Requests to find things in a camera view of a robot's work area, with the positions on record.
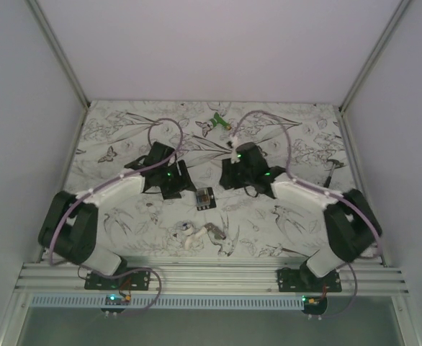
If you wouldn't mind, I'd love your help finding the right aluminium corner post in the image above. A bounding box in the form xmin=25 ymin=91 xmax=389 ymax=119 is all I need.
xmin=338 ymin=0 xmax=413 ymax=112

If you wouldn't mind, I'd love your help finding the aluminium rail frame front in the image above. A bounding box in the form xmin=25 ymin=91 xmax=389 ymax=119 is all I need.
xmin=15 ymin=257 xmax=409 ymax=296

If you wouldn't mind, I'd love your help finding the grey metal bracket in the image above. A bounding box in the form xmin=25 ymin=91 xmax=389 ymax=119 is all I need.
xmin=204 ymin=223 xmax=227 ymax=244

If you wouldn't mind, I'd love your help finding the green spray nozzle toy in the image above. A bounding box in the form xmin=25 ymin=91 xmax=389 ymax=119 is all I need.
xmin=205 ymin=112 xmax=232 ymax=130

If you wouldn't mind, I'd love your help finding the small circuit board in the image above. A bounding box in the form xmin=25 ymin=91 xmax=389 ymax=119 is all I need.
xmin=104 ymin=294 xmax=131 ymax=306
xmin=302 ymin=296 xmax=326 ymax=306

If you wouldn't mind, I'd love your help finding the small grey hammer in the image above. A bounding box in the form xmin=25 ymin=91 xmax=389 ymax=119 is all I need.
xmin=323 ymin=159 xmax=344 ymax=188

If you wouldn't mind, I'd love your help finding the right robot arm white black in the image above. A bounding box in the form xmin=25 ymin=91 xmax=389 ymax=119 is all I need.
xmin=220 ymin=139 xmax=382 ymax=292

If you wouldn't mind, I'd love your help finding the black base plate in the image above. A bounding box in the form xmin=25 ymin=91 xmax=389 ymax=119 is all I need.
xmin=84 ymin=270 xmax=151 ymax=291
xmin=276 ymin=267 xmax=342 ymax=293

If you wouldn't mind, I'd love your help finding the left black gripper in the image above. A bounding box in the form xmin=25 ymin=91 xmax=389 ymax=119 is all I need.
xmin=158 ymin=161 xmax=196 ymax=200

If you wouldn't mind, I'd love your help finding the white pipe fitting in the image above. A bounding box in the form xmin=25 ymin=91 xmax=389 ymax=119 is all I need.
xmin=175 ymin=221 xmax=207 ymax=251

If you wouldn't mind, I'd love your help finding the floral printed table mat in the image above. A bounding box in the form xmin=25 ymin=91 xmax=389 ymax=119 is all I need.
xmin=66 ymin=100 xmax=354 ymax=258

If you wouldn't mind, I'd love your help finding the black fuse box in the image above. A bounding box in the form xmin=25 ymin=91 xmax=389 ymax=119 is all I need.
xmin=195 ymin=187 xmax=217 ymax=211

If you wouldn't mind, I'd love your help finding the right small circuit board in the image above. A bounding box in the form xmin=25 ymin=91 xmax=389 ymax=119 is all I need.
xmin=302 ymin=296 xmax=326 ymax=306

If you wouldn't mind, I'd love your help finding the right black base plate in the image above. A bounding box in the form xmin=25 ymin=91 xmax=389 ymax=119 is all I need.
xmin=276 ymin=267 xmax=342 ymax=293

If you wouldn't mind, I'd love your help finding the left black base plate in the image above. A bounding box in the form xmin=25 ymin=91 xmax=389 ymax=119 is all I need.
xmin=84 ymin=270 xmax=151 ymax=291

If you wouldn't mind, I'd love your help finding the clear plastic fuse box cover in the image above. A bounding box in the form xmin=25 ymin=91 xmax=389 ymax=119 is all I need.
xmin=195 ymin=188 xmax=211 ymax=208

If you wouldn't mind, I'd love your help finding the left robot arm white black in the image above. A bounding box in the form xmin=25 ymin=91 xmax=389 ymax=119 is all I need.
xmin=38 ymin=142 xmax=196 ymax=290

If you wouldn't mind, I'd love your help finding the left aluminium corner post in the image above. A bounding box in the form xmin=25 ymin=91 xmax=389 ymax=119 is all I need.
xmin=24 ymin=0 xmax=90 ymax=108

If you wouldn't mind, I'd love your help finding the left small circuit board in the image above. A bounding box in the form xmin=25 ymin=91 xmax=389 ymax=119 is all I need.
xmin=104 ymin=294 xmax=131 ymax=306

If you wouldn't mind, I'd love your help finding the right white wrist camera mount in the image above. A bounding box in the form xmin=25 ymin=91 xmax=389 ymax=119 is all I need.
xmin=226 ymin=136 xmax=241 ymax=164

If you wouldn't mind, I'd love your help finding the perforated grey cable duct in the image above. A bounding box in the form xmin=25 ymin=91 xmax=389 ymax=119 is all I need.
xmin=30 ymin=293 xmax=304 ymax=311

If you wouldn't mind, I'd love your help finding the aluminium corner post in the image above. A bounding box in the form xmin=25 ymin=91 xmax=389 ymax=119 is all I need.
xmin=338 ymin=0 xmax=413 ymax=112
xmin=24 ymin=0 xmax=90 ymax=108

